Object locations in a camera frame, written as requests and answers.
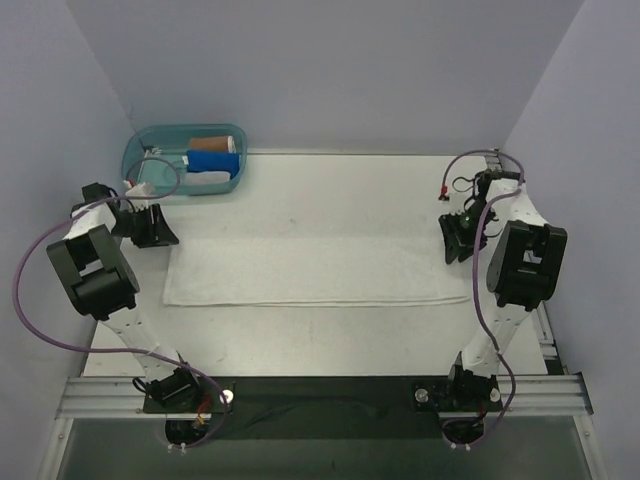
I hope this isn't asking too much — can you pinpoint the white terry towel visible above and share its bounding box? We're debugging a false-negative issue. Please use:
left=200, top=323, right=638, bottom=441
left=163, top=237, right=470, bottom=307

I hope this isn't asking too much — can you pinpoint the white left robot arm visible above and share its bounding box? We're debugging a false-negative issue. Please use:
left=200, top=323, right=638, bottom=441
left=46, top=183, right=202, bottom=412

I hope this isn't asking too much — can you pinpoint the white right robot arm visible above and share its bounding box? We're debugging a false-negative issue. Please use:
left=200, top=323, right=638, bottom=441
left=438, top=169, right=568, bottom=410

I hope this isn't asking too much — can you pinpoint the white rolled towel in bin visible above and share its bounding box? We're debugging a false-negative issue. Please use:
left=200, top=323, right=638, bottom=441
left=184, top=171, right=231, bottom=185

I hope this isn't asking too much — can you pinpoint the teal plastic bin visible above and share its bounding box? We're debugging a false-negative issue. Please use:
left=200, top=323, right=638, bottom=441
left=120, top=124, right=248, bottom=196

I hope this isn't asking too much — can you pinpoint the blue rolled towel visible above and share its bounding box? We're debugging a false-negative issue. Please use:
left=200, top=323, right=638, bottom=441
left=186, top=149, right=240, bottom=177

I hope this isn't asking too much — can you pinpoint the brown rolled towel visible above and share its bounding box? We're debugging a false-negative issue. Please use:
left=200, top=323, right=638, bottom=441
left=188, top=135, right=236, bottom=153

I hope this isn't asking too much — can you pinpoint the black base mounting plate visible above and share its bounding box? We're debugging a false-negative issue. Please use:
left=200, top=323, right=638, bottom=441
left=142, top=376, right=502, bottom=443

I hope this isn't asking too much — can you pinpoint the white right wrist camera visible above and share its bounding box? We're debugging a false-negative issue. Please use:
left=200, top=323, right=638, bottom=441
left=439, top=192, right=467, bottom=215

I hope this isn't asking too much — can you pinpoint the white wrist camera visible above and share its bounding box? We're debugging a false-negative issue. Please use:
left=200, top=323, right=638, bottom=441
left=439, top=192, right=467, bottom=215
left=125, top=182, right=154, bottom=210

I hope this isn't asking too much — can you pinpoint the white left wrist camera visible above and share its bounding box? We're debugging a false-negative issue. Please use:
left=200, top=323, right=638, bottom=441
left=125, top=182, right=154, bottom=210

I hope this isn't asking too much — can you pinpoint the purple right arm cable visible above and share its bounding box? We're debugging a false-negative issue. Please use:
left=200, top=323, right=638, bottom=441
left=437, top=148, right=526, bottom=445

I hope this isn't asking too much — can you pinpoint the aluminium front rail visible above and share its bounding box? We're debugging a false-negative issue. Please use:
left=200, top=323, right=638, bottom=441
left=57, top=375, right=593, bottom=419

